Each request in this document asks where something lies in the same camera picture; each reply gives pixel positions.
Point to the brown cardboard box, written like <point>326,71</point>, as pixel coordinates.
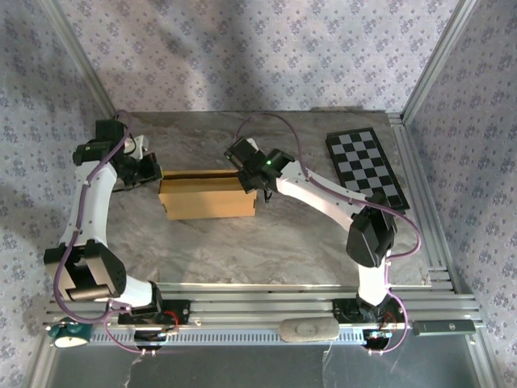
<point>206,202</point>

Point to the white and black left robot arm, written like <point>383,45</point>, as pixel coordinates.
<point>91,210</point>

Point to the black grey checkerboard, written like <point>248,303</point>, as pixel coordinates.
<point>363,161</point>

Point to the small black controller board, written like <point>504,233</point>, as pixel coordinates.
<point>377,339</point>
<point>147,335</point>

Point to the grey oval pad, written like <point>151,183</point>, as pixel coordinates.
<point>309,330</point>

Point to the teal alarm clock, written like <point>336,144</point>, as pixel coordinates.
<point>70,336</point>

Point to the black rectangular bar device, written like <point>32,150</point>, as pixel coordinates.
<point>444,327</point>

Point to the aluminium frame post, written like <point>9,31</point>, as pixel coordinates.
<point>87,72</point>
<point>436,60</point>

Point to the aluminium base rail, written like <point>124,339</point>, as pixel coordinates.
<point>262,307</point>

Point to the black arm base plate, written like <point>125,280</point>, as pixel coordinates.
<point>182,311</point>
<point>343,311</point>

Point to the aluminium side rail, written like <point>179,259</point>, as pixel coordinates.
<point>412,169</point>

